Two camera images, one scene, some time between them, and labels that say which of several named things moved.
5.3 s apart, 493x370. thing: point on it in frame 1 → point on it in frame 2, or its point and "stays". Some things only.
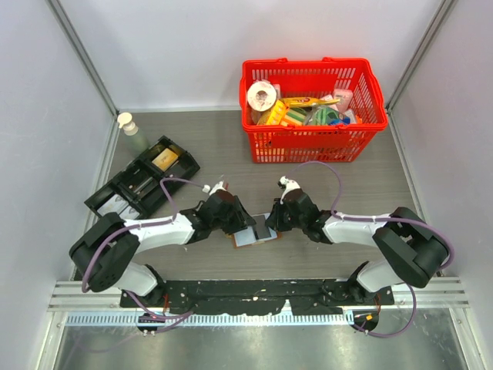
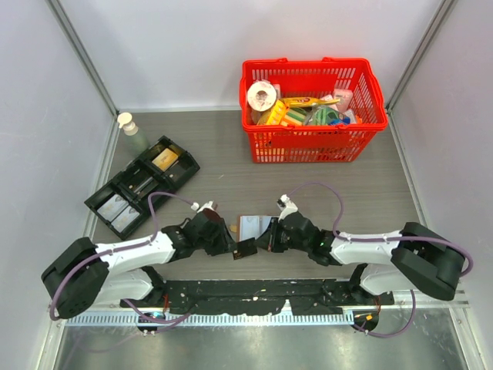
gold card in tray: [165, 159] stays
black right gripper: [275, 220] → [269, 239]
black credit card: [261, 228] → [245, 248]
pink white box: [345, 96] stays
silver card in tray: [116, 203] stays
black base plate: [257, 297] stays
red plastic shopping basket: [313, 78] stays
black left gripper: [242, 218] → [226, 242]
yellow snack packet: [300, 101] stays
